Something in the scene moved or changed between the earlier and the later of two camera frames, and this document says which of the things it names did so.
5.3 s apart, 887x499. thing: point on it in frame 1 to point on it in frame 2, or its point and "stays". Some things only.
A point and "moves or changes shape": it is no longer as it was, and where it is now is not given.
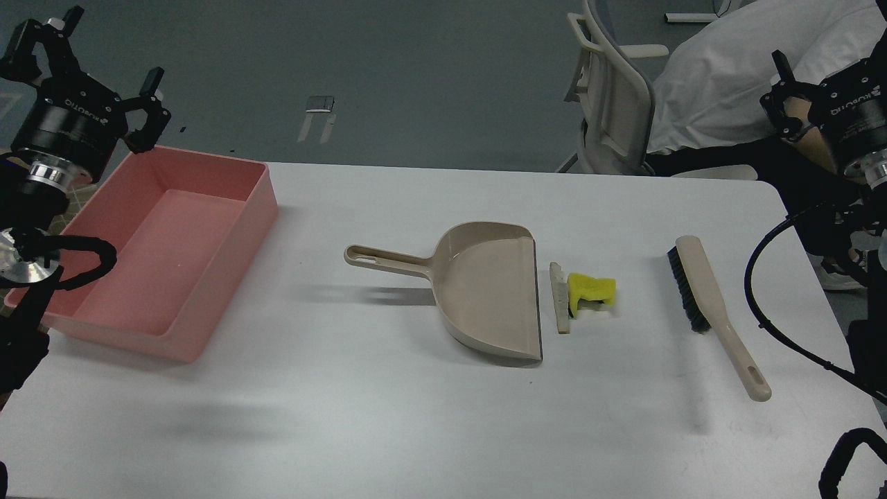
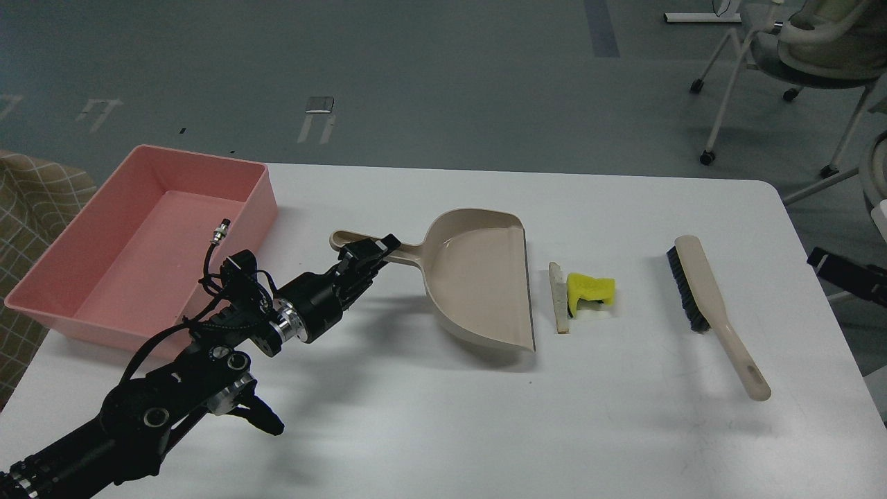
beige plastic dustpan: (486, 283) moves or changes shape
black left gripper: (71, 127) to (310, 305)
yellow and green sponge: (581, 286) stays
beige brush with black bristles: (705, 310) stays
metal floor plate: (319, 103) stays
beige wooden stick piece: (560, 296) stays
